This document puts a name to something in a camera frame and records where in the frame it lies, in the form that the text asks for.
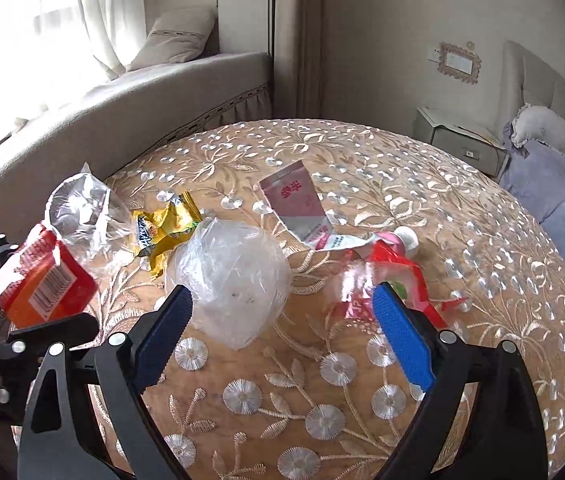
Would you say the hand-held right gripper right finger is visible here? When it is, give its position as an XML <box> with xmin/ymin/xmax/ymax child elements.
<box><xmin>371</xmin><ymin>282</ymin><xmax>549</xmax><ymax>480</ymax></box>

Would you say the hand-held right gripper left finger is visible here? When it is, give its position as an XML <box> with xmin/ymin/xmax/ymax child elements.
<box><xmin>19</xmin><ymin>284</ymin><xmax>194</xmax><ymax>480</ymax></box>

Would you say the red orange snack packet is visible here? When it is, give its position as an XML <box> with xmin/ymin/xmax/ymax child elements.
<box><xmin>0</xmin><ymin>224</ymin><xmax>100</xmax><ymax>330</ymax></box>

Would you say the large clear plastic bag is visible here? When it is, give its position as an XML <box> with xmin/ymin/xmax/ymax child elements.
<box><xmin>165</xmin><ymin>220</ymin><xmax>293</xmax><ymax>351</ymax></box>

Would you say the red clear plastic wrapper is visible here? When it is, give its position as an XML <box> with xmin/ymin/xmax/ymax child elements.
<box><xmin>333</xmin><ymin>245</ymin><xmax>469</xmax><ymax>322</ymax></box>

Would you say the white capped tube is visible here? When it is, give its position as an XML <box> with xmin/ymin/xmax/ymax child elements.
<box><xmin>307</xmin><ymin>226</ymin><xmax>421</xmax><ymax>257</ymax></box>

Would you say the embroidered round tablecloth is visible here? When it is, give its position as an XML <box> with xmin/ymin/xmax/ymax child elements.
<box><xmin>82</xmin><ymin>119</ymin><xmax>565</xmax><ymax>480</ymax></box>

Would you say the small crumpled plastic bag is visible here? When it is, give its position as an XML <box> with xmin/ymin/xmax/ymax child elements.
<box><xmin>45</xmin><ymin>162</ymin><xmax>130</xmax><ymax>263</ymax></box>

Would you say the yellow snack wrapper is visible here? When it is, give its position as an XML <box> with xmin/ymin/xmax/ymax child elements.
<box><xmin>131</xmin><ymin>191</ymin><xmax>204</xmax><ymax>278</ymax></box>

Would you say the red white sachet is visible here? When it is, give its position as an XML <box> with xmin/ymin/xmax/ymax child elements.
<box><xmin>258</xmin><ymin>159</ymin><xmax>331</xmax><ymax>251</ymax></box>

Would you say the beige window seat cover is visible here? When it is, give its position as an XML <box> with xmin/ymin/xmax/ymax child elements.
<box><xmin>0</xmin><ymin>51</ymin><xmax>274</xmax><ymax>246</ymax></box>

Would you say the white nightstand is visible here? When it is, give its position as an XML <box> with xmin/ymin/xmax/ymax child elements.
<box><xmin>413</xmin><ymin>106</ymin><xmax>511</xmax><ymax>177</ymax></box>

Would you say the purple blanket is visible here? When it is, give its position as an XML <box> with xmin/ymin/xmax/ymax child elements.
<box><xmin>500</xmin><ymin>120</ymin><xmax>565</xmax><ymax>321</ymax></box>

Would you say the white ruffled pillow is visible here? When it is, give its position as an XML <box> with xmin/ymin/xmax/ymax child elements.
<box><xmin>510</xmin><ymin>104</ymin><xmax>565</xmax><ymax>176</ymax></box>

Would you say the sheer white curtain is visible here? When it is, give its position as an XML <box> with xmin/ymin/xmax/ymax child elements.
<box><xmin>27</xmin><ymin>0</ymin><xmax>146</xmax><ymax>81</ymax></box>

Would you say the beige pillow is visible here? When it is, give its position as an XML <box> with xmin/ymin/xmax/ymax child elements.
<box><xmin>127</xmin><ymin>6</ymin><xmax>217</xmax><ymax>72</ymax></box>

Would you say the beige tufted headboard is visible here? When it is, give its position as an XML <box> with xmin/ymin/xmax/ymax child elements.
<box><xmin>493</xmin><ymin>40</ymin><xmax>565</xmax><ymax>171</ymax></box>

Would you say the beige drape curtain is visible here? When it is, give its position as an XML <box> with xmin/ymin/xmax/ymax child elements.
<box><xmin>273</xmin><ymin>0</ymin><xmax>324</xmax><ymax>121</ymax></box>

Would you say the orange cable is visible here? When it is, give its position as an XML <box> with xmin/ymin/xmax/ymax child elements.
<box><xmin>455</xmin><ymin>126</ymin><xmax>499</xmax><ymax>145</ymax></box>

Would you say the framed wall switch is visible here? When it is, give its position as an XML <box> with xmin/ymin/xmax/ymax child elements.
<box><xmin>439</xmin><ymin>42</ymin><xmax>482</xmax><ymax>84</ymax></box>

